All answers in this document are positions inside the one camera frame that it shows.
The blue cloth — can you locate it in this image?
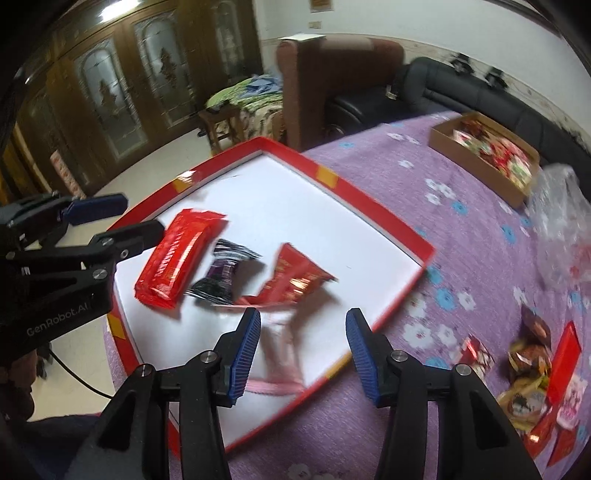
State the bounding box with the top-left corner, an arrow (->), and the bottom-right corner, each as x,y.
245,76 -> 283,95

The white pink snack packet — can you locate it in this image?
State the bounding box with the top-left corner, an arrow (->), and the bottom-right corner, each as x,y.
556,376 -> 585,428

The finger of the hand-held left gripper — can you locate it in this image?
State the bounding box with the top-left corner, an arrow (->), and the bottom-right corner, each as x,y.
0,193 -> 129,250
4,220 -> 166,283

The wooden glass-door cabinet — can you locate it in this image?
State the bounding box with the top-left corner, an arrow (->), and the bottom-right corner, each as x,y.
0,0 -> 264,204

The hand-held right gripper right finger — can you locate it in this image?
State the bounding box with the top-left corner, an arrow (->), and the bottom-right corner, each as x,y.
345,308 -> 543,480

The clear plastic bag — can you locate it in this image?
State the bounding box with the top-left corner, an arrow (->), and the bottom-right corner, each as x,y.
526,164 -> 591,291

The brown cardboard box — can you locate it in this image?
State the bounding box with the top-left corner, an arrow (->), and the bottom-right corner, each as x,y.
428,112 -> 541,210

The red-rimmed white box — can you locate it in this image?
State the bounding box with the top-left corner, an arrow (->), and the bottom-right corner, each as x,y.
104,136 -> 437,462

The purple floral tablecloth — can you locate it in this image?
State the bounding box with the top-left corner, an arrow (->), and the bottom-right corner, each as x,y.
104,111 -> 591,480

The long red snack packet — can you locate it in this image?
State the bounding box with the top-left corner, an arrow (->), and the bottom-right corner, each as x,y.
134,209 -> 229,309

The black purple snack packet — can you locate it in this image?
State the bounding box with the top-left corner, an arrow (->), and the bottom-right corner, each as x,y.
185,239 -> 263,308

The wooden stool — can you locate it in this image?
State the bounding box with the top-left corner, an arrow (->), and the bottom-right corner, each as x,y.
198,107 -> 245,157

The black cable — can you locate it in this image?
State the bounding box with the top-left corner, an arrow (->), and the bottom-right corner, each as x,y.
46,348 -> 114,400

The pile of assorted snack packets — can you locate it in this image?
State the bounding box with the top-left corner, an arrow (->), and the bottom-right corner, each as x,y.
459,307 -> 591,467

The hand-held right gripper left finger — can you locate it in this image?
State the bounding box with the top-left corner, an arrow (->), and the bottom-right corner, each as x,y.
65,307 -> 262,480

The heap of mixed snack packets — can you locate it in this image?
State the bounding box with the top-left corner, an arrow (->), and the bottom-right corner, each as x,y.
452,115 -> 539,190

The black leather sofa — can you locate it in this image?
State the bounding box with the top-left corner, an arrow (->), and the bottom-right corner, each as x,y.
325,56 -> 591,171

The brown armchair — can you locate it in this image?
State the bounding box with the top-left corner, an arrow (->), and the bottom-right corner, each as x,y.
276,36 -> 406,153

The red gold snack packet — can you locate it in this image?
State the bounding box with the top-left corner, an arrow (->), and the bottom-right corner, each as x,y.
235,243 -> 338,309

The printed carton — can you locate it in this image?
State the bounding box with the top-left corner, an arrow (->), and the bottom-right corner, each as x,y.
48,150 -> 81,195

